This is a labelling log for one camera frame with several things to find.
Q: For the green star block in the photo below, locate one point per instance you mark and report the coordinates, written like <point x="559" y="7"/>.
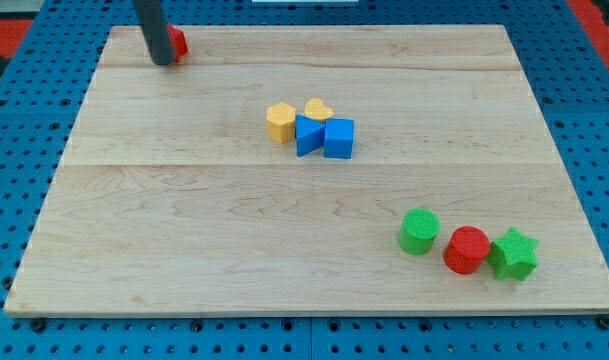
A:
<point x="513" y="255"/>

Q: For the blue cube block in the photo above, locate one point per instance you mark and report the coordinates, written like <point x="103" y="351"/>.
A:
<point x="339" y="138"/>

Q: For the green cylinder block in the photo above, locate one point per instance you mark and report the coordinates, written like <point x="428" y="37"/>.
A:
<point x="419" y="228"/>

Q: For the red star block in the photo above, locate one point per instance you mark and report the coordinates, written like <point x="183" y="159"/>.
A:
<point x="178" y="41"/>

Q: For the light wooden board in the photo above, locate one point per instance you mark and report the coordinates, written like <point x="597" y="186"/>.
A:
<point x="170" y="200"/>

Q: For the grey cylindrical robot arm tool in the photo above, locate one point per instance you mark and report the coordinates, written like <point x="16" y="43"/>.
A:
<point x="153" y="24"/>

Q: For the blue triangle block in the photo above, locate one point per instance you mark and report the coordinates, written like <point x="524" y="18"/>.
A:
<point x="309" y="135"/>

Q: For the red cylinder block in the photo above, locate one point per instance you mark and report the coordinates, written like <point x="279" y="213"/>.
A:
<point x="467" y="249"/>

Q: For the yellow hexagon block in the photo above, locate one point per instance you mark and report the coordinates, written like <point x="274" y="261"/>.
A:
<point x="280" y="121"/>

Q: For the yellow heart block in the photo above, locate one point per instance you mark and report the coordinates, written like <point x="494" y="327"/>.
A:
<point x="316" y="109"/>

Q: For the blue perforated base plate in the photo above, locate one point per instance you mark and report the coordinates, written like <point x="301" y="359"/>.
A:
<point x="42" y="91"/>

